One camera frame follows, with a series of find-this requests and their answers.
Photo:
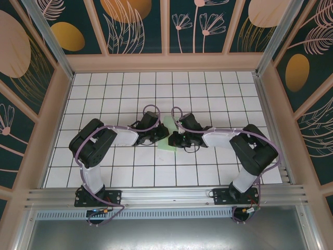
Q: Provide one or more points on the aluminium corner post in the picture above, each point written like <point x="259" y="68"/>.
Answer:
<point x="278" y="34"/>
<point x="49" y="39"/>

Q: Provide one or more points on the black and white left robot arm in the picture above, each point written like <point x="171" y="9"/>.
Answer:
<point x="91" y="143"/>

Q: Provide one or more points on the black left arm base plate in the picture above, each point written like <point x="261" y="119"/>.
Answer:
<point x="114" y="195"/>

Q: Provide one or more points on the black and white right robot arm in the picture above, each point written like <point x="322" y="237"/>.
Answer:
<point x="255" y="153"/>

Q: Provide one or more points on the small controller board with connector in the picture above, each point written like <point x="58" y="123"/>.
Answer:
<point x="97" y="211"/>
<point x="251" y="211"/>

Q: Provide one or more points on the long aluminium mounting rail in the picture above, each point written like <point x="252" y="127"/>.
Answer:
<point x="166" y="196"/>

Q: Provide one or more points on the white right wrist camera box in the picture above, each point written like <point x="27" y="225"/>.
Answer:
<point x="175" y="133"/>

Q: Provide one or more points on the aluminium table side rail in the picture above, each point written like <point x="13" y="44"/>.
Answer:
<point x="270" y="122"/>

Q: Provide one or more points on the grey sheet metal panel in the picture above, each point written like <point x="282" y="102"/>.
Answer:
<point x="166" y="234"/>

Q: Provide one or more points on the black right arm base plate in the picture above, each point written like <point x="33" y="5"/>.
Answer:
<point x="221" y="196"/>

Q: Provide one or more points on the light green paper sheet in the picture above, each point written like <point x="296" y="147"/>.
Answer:
<point x="166" y="147"/>

